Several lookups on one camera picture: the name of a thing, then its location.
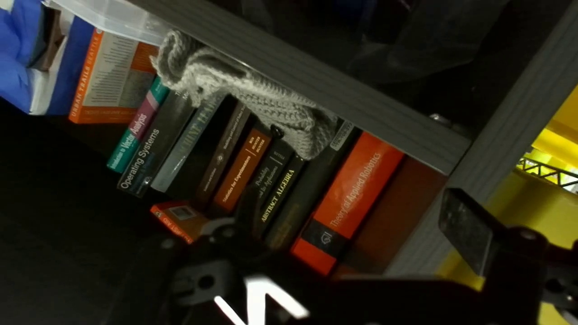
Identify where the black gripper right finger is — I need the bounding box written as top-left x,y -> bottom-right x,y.
438,187 -> 578,325

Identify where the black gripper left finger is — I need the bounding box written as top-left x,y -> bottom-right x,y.
129,223 -> 255,325

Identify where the small orange book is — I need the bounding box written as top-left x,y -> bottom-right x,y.
151,201 -> 210,246

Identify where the reddish brown thick book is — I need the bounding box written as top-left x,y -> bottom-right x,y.
333,158 -> 451,280

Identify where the black white text book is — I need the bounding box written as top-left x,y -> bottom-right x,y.
236,140 -> 297,237

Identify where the black abstract algebra book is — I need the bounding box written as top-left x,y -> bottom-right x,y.
257,154 -> 311,243

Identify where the brown orange spine book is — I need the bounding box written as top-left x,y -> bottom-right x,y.
212,125 -> 275,215

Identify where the grey blue hardcover book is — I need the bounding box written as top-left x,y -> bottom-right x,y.
151,96 -> 228,196

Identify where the large yellow plastic bin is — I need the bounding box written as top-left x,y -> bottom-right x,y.
512,84 -> 578,183

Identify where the dark brown book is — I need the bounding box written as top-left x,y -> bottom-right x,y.
190,102 -> 255,206

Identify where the dark olive book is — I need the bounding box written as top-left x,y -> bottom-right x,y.
265,147 -> 342,252

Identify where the orange black robotics book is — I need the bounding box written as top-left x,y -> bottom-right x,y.
290,132 -> 407,279

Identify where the teal magenta book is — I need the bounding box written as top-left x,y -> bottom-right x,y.
107,75 -> 174,176

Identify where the dark grey shelf unit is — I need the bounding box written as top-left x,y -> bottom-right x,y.
125,0 -> 578,282

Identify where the orange grey book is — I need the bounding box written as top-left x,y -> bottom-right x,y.
68,29 -> 162,127

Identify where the blue white cardboard box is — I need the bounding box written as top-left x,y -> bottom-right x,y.
0,0 -> 97,118

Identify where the metal wire shelving rack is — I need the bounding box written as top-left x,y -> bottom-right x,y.
516,152 -> 578,196

